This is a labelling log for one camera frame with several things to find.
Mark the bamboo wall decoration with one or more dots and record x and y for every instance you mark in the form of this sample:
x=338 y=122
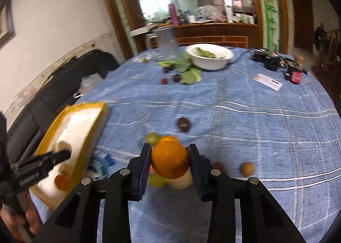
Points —
x=269 y=8

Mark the brown wooden door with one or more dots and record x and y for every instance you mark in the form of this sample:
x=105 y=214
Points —
x=302 y=21

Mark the crumpled translucent plastic bag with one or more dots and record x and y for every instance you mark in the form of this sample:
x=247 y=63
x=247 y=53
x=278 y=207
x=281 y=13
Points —
x=210 y=12

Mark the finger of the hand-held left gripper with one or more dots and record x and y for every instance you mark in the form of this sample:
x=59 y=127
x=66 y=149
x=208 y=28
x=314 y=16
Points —
x=57 y=156

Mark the white and red card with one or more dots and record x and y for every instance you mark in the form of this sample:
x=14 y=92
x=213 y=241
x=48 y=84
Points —
x=267 y=81

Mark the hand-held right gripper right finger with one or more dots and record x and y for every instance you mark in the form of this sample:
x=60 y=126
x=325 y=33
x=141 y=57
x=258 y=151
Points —
x=195 y=171

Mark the black camera equipment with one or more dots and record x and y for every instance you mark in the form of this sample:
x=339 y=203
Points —
x=262 y=57

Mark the framed picture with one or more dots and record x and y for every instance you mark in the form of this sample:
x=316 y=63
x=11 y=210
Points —
x=10 y=24

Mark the large orange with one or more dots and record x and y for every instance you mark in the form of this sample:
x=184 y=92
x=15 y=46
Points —
x=170 y=159

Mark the dark red small fruit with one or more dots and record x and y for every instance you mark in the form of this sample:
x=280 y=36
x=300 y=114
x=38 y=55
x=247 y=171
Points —
x=219 y=166

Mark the small orange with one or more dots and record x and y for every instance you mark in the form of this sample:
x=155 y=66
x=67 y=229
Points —
x=61 y=181

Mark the brown tape roll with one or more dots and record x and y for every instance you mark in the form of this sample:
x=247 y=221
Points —
x=299 y=58

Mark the person's left hand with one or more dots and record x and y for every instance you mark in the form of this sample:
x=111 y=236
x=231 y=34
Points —
x=33 y=219

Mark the purple bottle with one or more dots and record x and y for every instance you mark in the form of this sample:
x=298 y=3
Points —
x=173 y=13

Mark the blue checked tablecloth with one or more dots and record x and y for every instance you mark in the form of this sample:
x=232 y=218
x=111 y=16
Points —
x=239 y=125

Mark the pale yellow fruit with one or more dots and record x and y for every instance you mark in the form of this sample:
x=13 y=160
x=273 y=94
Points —
x=183 y=182

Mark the black sofa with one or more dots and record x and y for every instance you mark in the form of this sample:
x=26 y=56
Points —
x=53 y=85

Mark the white bottle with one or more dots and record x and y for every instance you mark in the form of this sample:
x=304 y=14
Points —
x=229 y=13

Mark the black jar with red label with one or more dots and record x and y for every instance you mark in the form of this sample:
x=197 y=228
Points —
x=294 y=73

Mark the white plastic bag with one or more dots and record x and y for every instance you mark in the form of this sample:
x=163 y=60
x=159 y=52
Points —
x=88 y=83

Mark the brown round fruit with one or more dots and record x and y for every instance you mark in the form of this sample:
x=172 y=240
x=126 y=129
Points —
x=247 y=168

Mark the green leaf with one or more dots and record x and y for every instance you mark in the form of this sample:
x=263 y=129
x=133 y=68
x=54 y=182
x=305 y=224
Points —
x=185 y=64
x=190 y=77

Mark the green leaves in bowl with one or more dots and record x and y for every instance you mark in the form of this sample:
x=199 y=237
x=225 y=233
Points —
x=206 y=53

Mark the white bowl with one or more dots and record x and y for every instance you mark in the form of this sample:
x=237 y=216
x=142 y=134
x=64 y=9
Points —
x=209 y=61

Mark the clear glass pitcher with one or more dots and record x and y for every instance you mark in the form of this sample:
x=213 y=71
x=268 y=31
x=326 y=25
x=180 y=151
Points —
x=166 y=43

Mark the green stalk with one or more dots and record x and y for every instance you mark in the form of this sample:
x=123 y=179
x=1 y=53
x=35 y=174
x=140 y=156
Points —
x=163 y=63

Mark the white shelf board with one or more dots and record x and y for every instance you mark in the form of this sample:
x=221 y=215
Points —
x=141 y=30

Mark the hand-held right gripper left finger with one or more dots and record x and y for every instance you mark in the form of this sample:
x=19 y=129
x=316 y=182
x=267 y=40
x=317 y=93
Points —
x=145 y=168

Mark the wooden sideboard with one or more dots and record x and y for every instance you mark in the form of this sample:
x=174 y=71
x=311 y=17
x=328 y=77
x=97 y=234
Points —
x=213 y=32

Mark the yellow and white foam tray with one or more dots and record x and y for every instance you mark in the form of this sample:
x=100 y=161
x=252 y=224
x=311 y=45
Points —
x=80 y=125

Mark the dark purple plum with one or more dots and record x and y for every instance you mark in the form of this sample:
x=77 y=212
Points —
x=183 y=124

